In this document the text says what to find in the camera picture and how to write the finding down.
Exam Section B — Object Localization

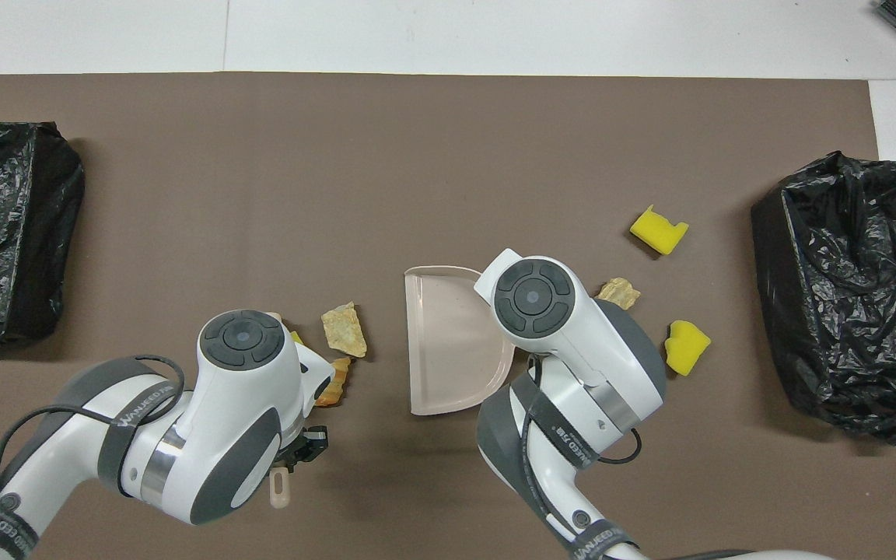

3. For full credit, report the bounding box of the brown table mat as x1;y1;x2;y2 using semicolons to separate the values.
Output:
0;72;896;560

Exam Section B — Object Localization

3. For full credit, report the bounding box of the beige plastic dustpan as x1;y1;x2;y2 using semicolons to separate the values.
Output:
404;265;516;418

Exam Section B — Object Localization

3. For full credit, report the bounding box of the puff pastry piece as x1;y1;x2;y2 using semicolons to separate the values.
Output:
321;301;369;359

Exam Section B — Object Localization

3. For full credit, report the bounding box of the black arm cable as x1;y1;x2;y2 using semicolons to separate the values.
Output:
0;354;184;506
594;426;645;466

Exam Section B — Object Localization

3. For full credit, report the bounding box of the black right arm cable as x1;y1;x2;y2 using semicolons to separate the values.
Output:
594;426;645;466

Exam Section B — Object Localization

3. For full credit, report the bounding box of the pale bread piece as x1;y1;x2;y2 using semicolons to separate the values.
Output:
596;277;642;311

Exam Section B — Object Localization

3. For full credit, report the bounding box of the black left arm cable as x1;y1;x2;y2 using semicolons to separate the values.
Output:
0;354;184;506

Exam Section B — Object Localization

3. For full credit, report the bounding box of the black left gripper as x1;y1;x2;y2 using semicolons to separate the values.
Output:
283;425;331;468

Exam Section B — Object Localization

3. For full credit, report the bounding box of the striped croissant piece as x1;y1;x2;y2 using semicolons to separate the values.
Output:
313;356;352;408

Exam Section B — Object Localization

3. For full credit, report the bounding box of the beige hand brush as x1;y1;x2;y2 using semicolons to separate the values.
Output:
261;311;293;510

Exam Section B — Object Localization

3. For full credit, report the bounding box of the black bag-lined bin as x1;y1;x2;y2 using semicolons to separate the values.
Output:
0;121;86;348
751;150;896;446

